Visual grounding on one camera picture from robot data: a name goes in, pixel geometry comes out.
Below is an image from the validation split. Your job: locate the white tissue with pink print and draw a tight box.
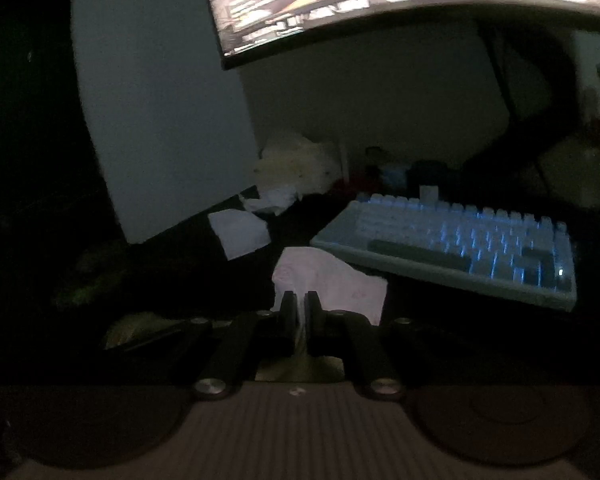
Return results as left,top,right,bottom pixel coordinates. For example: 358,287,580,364
271,246,389,357

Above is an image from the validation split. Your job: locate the green glass ashtray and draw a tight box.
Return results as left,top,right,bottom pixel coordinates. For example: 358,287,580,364
50,245,131,311

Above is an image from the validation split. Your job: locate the flat white tissue piece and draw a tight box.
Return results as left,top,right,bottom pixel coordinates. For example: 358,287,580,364
208,208,271,261

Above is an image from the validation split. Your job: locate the crumpled white tissue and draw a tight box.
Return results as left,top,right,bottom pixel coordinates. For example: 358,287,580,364
239,186,302,216

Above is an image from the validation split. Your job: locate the black monitor stand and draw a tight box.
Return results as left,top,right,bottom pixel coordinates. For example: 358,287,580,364
460,15,598,203

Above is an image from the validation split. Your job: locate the blue patterned cup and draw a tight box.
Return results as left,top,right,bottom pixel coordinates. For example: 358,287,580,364
379,162,407,192

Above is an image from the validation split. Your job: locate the backlit light blue keyboard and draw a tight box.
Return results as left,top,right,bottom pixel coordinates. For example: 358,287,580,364
310,192,579,313

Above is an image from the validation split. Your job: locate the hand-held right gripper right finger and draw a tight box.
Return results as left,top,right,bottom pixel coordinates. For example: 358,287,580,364
304,291,481,402

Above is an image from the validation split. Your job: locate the black jar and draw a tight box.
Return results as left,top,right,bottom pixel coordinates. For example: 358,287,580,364
407,159,462,196

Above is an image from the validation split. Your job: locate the tissue pack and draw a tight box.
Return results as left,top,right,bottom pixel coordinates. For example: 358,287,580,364
254,132,342,196

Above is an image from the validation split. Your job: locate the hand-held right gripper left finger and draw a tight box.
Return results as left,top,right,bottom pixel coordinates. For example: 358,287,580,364
105,291,300,402

